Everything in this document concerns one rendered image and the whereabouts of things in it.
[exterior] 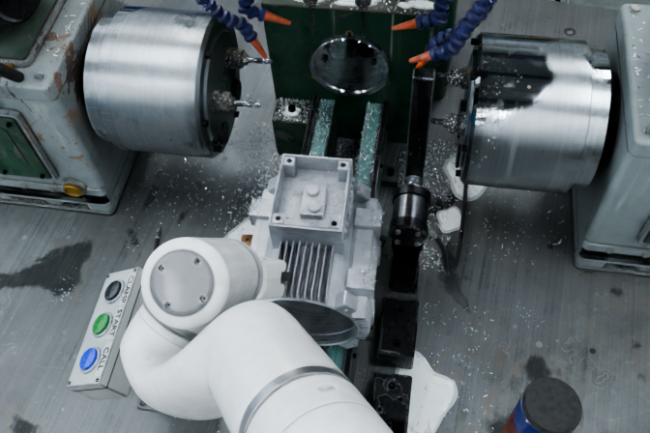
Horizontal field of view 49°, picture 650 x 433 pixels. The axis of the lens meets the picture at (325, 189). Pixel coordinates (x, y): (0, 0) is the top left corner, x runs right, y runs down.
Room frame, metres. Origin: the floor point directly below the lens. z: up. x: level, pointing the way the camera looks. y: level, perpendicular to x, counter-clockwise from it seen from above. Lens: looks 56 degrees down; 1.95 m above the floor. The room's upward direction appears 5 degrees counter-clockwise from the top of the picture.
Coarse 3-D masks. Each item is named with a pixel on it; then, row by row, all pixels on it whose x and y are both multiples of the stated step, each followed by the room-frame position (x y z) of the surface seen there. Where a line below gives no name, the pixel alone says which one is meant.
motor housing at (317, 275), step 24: (264, 192) 0.61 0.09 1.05; (264, 240) 0.52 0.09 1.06; (360, 240) 0.51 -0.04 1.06; (288, 264) 0.46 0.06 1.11; (312, 264) 0.46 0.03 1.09; (336, 264) 0.46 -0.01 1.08; (360, 264) 0.47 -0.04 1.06; (288, 288) 0.43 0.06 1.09; (312, 288) 0.42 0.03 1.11; (336, 288) 0.43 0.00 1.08; (312, 312) 0.46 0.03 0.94; (336, 312) 0.45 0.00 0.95; (360, 312) 0.40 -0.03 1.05; (312, 336) 0.42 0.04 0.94; (336, 336) 0.41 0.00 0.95; (360, 336) 0.40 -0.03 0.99
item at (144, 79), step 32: (96, 32) 0.89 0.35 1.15; (128, 32) 0.87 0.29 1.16; (160, 32) 0.86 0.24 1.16; (192, 32) 0.86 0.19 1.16; (224, 32) 0.91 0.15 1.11; (96, 64) 0.83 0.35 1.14; (128, 64) 0.82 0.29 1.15; (160, 64) 0.81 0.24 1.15; (192, 64) 0.80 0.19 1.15; (224, 64) 0.88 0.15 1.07; (96, 96) 0.80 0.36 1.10; (128, 96) 0.78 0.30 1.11; (160, 96) 0.77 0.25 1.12; (192, 96) 0.76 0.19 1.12; (224, 96) 0.80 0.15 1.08; (96, 128) 0.79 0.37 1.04; (128, 128) 0.76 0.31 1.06; (160, 128) 0.75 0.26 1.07; (192, 128) 0.74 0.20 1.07; (224, 128) 0.80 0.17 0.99
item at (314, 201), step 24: (288, 168) 0.59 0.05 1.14; (312, 168) 0.60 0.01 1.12; (336, 168) 0.60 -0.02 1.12; (288, 192) 0.57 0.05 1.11; (312, 192) 0.55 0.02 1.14; (288, 216) 0.53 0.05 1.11; (312, 216) 0.52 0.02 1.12; (336, 216) 0.52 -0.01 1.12; (288, 240) 0.49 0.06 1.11; (312, 240) 0.49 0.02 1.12; (336, 240) 0.48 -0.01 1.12
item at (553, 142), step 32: (480, 32) 0.84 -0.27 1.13; (480, 64) 0.74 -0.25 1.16; (512, 64) 0.73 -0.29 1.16; (544, 64) 0.73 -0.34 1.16; (576, 64) 0.72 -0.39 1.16; (608, 64) 0.73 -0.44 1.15; (480, 96) 0.69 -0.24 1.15; (512, 96) 0.68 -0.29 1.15; (544, 96) 0.68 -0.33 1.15; (576, 96) 0.67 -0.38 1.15; (608, 96) 0.67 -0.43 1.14; (448, 128) 0.70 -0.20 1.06; (480, 128) 0.66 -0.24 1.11; (512, 128) 0.65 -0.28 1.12; (544, 128) 0.64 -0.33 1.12; (576, 128) 0.63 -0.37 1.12; (480, 160) 0.63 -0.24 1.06; (512, 160) 0.62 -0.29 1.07; (544, 160) 0.61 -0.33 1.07; (576, 160) 0.60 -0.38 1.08
